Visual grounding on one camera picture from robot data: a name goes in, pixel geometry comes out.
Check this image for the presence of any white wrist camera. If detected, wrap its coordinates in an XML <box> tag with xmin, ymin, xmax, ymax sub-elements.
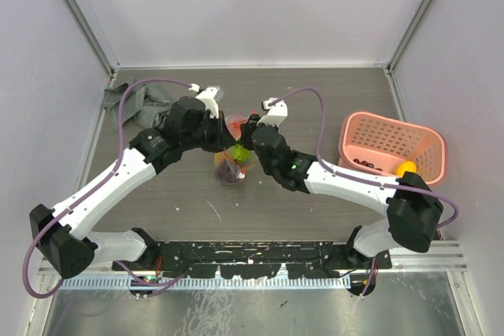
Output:
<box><xmin>258</xmin><ymin>98</ymin><xmax>288</xmax><ymax>127</ymax></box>
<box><xmin>196</xmin><ymin>87</ymin><xmax>224</xmax><ymax>119</ymax></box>

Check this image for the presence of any green custard apple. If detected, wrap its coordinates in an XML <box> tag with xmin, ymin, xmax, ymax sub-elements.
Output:
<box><xmin>229</xmin><ymin>144</ymin><xmax>250</xmax><ymax>164</ymax></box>

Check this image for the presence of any white slotted cable duct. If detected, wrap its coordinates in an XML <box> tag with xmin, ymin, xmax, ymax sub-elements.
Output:
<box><xmin>61</xmin><ymin>274</ymin><xmax>350</xmax><ymax>290</ymax></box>

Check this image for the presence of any pink plastic basket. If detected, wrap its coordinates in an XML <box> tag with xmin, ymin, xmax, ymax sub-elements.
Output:
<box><xmin>338</xmin><ymin>111</ymin><xmax>447</xmax><ymax>186</ymax></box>

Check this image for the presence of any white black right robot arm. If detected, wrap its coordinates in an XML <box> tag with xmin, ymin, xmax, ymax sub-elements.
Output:
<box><xmin>239</xmin><ymin>115</ymin><xmax>443</xmax><ymax>268</ymax></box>

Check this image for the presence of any aluminium front rail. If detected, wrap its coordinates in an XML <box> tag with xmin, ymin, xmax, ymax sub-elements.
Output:
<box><xmin>37</xmin><ymin>239</ymin><xmax>469</xmax><ymax>276</ymax></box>

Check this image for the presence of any dark red grape bunch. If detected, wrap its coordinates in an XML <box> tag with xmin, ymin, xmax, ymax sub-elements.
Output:
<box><xmin>213</xmin><ymin>160</ymin><xmax>240</xmax><ymax>185</ymax></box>

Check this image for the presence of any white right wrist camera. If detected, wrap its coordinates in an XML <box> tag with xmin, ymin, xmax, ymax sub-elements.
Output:
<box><xmin>258</xmin><ymin>98</ymin><xmax>288</xmax><ymax>127</ymax></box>

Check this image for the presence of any green crumpled cloth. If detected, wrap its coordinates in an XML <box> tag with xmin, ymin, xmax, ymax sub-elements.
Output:
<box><xmin>101</xmin><ymin>80</ymin><xmax>172</xmax><ymax>131</ymax></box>

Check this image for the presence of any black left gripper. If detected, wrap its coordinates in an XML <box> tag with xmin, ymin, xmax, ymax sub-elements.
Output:
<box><xmin>182</xmin><ymin>110</ymin><xmax>236</xmax><ymax>153</ymax></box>

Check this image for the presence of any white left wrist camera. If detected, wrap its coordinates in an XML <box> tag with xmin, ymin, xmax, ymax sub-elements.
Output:
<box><xmin>196</xmin><ymin>87</ymin><xmax>224</xmax><ymax>119</ymax></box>

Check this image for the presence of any watermelon slice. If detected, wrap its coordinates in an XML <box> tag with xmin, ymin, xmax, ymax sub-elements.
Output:
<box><xmin>225</xmin><ymin>115</ymin><xmax>247</xmax><ymax>140</ymax></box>

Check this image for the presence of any orange mango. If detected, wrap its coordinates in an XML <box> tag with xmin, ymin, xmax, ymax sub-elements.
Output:
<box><xmin>394</xmin><ymin>161</ymin><xmax>417</xmax><ymax>177</ymax></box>
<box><xmin>213</xmin><ymin>152</ymin><xmax>226</xmax><ymax>168</ymax></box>

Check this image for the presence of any aluminium left frame post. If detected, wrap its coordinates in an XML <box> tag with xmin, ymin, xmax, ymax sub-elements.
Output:
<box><xmin>63</xmin><ymin>0</ymin><xmax>120</xmax><ymax>75</ymax></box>

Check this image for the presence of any clear zip top bag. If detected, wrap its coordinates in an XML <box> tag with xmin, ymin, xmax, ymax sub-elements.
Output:
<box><xmin>213</xmin><ymin>114</ymin><xmax>258</xmax><ymax>186</ymax></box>

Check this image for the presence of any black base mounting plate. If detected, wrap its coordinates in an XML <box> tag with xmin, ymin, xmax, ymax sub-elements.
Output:
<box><xmin>124</xmin><ymin>242</ymin><xmax>372</xmax><ymax>279</ymax></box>

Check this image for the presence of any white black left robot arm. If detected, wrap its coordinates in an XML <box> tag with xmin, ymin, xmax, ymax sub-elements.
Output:
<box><xmin>29</xmin><ymin>97</ymin><xmax>235</xmax><ymax>279</ymax></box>

